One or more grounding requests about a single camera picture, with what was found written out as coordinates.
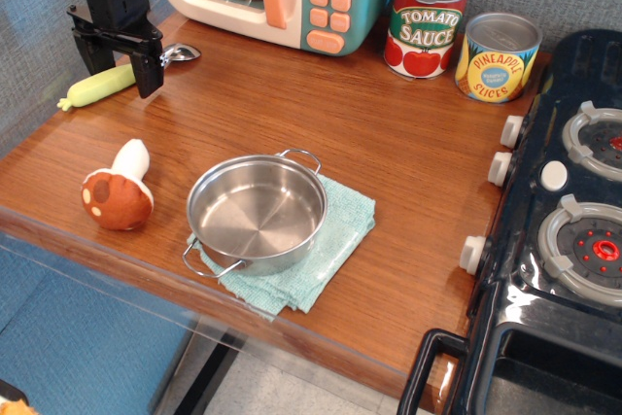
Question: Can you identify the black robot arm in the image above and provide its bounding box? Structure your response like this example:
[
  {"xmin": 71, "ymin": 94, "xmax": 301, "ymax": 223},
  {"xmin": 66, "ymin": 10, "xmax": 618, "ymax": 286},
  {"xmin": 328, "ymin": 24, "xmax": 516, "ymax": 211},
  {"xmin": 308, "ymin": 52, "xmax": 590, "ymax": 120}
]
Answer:
[{"xmin": 68, "ymin": 0, "xmax": 164, "ymax": 98}]

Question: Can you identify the tomato sauce can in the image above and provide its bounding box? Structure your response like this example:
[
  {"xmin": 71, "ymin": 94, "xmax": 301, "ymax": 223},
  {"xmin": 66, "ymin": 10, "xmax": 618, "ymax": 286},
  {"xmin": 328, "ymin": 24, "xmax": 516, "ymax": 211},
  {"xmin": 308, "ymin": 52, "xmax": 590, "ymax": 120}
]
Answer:
[{"xmin": 384, "ymin": 0, "xmax": 467, "ymax": 79}]

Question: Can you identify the black toy stove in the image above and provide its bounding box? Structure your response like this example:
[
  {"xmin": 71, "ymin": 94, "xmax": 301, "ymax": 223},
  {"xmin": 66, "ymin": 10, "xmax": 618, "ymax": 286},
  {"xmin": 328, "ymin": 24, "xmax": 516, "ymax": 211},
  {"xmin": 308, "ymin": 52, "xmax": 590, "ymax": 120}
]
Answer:
[{"xmin": 398, "ymin": 29, "xmax": 621, "ymax": 414}]

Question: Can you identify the pineapple slices can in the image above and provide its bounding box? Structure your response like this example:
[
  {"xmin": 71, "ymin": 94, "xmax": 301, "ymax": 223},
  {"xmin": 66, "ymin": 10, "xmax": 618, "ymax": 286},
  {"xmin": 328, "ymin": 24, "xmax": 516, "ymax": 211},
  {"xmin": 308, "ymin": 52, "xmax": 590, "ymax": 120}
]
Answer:
[{"xmin": 455, "ymin": 13, "xmax": 542, "ymax": 103}]

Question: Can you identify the orange plush toy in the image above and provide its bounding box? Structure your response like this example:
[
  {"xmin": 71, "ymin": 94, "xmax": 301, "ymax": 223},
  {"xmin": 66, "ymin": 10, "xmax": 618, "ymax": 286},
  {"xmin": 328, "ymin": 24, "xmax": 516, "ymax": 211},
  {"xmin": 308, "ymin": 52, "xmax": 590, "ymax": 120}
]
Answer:
[{"xmin": 0, "ymin": 399, "xmax": 38, "ymax": 415}]

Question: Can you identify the silver steel pot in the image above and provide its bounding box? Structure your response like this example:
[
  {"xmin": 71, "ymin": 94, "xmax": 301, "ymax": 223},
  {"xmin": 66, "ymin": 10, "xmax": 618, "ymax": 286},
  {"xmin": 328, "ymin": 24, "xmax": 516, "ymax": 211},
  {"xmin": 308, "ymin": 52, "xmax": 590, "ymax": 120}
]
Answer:
[{"xmin": 182, "ymin": 149, "xmax": 328, "ymax": 279}]

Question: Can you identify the plush brown mushroom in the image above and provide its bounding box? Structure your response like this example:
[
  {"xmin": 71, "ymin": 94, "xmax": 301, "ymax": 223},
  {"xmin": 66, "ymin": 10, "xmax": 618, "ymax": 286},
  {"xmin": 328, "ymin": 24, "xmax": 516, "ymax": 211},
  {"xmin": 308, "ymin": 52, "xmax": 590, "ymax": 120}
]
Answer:
[{"xmin": 81, "ymin": 139, "xmax": 155, "ymax": 230}]

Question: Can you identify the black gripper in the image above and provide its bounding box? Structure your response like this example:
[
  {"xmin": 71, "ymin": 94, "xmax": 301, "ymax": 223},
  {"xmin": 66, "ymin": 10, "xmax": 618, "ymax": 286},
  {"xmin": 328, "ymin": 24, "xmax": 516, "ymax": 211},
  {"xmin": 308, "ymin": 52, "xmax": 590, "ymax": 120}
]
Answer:
[{"xmin": 68, "ymin": 0, "xmax": 164, "ymax": 98}]

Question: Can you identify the teal folded cloth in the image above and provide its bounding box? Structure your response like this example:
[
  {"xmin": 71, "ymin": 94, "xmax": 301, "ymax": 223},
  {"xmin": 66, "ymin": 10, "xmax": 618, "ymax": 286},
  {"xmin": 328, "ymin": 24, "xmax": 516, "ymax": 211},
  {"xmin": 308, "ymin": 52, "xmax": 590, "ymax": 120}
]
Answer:
[{"xmin": 219, "ymin": 175, "xmax": 375, "ymax": 321}]

